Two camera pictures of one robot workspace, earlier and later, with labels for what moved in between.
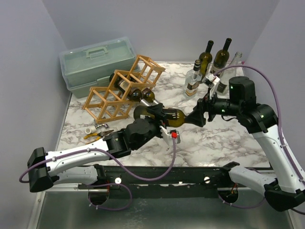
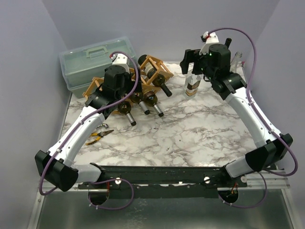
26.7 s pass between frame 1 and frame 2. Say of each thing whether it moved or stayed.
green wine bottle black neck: moved
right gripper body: moved
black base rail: stayed
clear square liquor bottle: stayed
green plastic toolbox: stayed
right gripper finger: moved
